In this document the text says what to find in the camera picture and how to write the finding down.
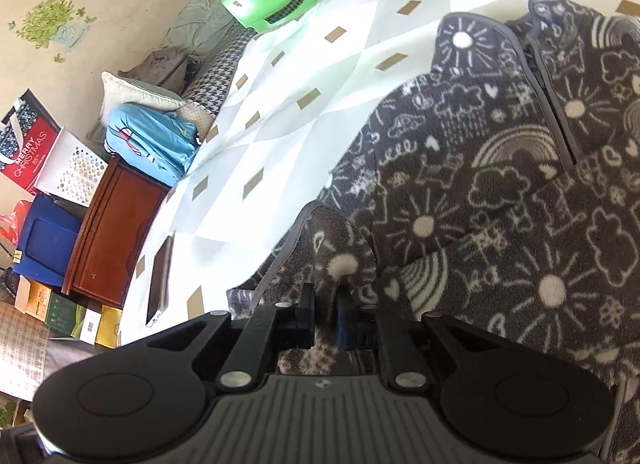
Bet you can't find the light blue cartoon garment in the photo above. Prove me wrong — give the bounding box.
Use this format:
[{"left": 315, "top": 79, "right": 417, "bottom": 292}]
[{"left": 104, "top": 103, "right": 201, "bottom": 189}]

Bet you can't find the plant wall sticker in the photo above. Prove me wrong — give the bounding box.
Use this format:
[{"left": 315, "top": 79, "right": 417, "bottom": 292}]
[{"left": 9, "top": 0, "right": 98, "bottom": 62}]

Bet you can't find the green box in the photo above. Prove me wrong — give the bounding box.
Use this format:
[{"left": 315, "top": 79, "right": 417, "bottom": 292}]
[{"left": 45, "top": 291, "right": 88, "bottom": 337}]

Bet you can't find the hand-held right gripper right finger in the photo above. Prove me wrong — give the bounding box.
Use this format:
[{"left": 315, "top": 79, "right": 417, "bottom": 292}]
[{"left": 337, "top": 290, "right": 506, "bottom": 393}]

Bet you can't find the woven beige cloth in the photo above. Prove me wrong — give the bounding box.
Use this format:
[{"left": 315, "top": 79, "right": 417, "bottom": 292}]
[{"left": 0, "top": 301, "right": 51, "bottom": 395}]

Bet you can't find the grey doodle print fleece jacket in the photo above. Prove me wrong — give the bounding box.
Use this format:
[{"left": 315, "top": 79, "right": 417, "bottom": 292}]
[{"left": 227, "top": 0, "right": 640, "bottom": 464}]

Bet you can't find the brown cardboard box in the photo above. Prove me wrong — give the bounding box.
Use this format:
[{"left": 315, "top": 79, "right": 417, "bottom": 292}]
[{"left": 14, "top": 276, "right": 53, "bottom": 320}]

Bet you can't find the wooden cabinet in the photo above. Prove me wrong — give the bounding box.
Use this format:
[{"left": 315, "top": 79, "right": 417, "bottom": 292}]
[{"left": 61, "top": 156, "right": 171, "bottom": 309}]

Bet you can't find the yellow box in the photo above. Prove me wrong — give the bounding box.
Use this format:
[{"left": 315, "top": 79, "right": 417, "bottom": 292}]
[{"left": 95, "top": 304, "right": 123, "bottom": 349}]

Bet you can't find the white pillow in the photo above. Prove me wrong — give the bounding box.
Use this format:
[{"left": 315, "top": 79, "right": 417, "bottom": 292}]
[{"left": 100, "top": 71, "right": 187, "bottom": 132}]

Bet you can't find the grey hoodie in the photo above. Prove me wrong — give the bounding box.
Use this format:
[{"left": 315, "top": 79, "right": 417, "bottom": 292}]
[{"left": 131, "top": 48, "right": 201, "bottom": 95}]

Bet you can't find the white laundry basket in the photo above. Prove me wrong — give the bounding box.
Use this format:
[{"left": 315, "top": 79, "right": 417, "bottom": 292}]
[{"left": 34, "top": 126, "right": 110, "bottom": 207}]

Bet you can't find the houndstooth sofa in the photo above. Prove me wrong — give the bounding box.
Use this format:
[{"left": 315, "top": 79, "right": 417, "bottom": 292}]
[{"left": 177, "top": 0, "right": 366, "bottom": 115}]

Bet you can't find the blue storage bin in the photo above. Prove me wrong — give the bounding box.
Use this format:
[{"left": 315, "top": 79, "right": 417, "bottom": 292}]
[{"left": 12, "top": 194, "right": 83, "bottom": 290}]

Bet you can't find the red plastic bag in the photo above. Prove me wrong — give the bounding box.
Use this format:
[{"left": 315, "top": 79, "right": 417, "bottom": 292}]
[{"left": 0, "top": 200, "right": 33, "bottom": 247}]

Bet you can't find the small white box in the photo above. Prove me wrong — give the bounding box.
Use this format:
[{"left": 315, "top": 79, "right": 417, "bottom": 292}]
[{"left": 79, "top": 308, "right": 103, "bottom": 345}]

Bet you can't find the red and blue gift bag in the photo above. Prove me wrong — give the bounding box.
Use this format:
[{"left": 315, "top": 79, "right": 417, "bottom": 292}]
[{"left": 0, "top": 89, "right": 63, "bottom": 190}]

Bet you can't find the pale green blanket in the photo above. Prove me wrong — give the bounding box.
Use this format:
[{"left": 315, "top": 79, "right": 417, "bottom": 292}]
[{"left": 165, "top": 0, "right": 256, "bottom": 57}]

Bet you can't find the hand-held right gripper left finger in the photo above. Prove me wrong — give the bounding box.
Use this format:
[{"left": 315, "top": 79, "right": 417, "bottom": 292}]
[{"left": 145, "top": 283, "right": 317, "bottom": 393}]

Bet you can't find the smartphone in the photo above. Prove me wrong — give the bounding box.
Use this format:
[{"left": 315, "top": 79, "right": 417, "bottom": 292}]
[{"left": 145, "top": 234, "right": 175, "bottom": 329}]

